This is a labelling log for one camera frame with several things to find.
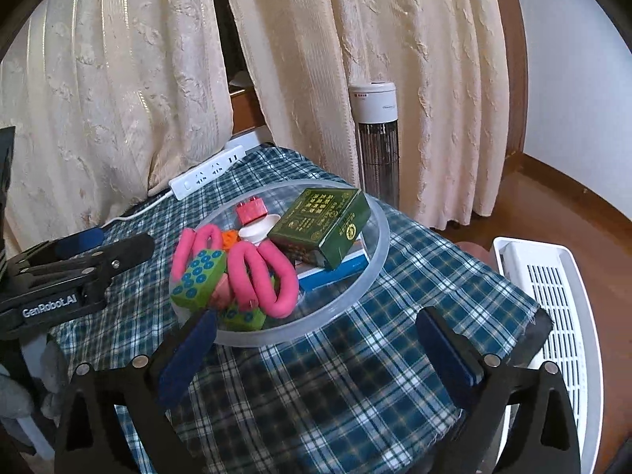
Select green dotted block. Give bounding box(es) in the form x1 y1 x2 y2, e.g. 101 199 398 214
170 249 227 311
221 305 267 333

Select pink foam roller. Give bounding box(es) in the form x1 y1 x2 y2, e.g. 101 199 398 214
227 240 299 319
170 224 223 281

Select orange building block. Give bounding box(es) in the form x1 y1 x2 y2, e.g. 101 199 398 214
222 229 240 252

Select white plastic jar lid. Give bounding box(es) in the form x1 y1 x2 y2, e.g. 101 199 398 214
238 214 281 245

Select green and pink block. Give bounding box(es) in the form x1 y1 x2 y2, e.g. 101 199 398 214
236 196 268 226

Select white medicine box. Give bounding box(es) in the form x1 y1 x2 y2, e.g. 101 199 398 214
295 249 369 292

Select dark green tea box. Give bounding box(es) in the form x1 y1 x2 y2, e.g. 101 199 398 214
268 187 371 271

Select white power strip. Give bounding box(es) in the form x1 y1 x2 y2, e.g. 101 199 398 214
168 146 245 201

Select white plastic basket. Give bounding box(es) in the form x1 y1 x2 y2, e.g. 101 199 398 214
492 237 604 473

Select cream patterned curtain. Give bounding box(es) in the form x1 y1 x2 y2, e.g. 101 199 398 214
1 0 233 254

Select clear plastic bowl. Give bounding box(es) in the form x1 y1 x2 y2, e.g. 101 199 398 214
200 179 390 348

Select white tower heater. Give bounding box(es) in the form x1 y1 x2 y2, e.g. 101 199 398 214
349 81 400 208

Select white power cable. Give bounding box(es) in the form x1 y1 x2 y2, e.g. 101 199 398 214
100 190 175 230

